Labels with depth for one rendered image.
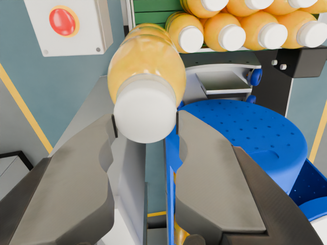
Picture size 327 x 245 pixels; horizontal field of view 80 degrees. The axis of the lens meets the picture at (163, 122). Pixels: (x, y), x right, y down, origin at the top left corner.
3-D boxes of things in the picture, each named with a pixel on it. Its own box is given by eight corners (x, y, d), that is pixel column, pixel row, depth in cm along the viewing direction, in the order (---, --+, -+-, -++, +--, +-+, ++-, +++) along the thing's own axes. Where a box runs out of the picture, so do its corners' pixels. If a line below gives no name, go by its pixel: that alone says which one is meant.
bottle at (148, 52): (129, 74, 31) (105, 154, 15) (119, 24, 27) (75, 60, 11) (174, 69, 31) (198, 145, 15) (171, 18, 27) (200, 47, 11)
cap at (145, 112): (122, 133, 14) (119, 150, 13) (110, 82, 12) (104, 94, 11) (176, 129, 14) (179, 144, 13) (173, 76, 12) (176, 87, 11)
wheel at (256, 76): (248, 87, 51) (256, 88, 50) (252, 70, 48) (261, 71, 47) (253, 81, 54) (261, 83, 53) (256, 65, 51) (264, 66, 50)
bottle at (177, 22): (158, 26, 49) (161, 38, 33) (179, 3, 47) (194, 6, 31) (176, 47, 52) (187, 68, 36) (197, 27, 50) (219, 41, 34)
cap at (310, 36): (307, 19, 33) (315, 20, 32) (327, 24, 34) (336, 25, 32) (295, 43, 35) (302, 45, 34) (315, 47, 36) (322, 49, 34)
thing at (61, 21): (56, 35, 31) (53, 36, 30) (48, 8, 29) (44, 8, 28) (79, 34, 31) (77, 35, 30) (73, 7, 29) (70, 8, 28)
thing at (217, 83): (194, 80, 54) (205, 100, 43) (195, 72, 53) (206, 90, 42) (230, 78, 54) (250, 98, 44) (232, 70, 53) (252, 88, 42)
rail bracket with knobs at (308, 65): (263, 66, 56) (284, 79, 47) (270, 40, 52) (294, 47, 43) (297, 65, 56) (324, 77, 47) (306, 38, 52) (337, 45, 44)
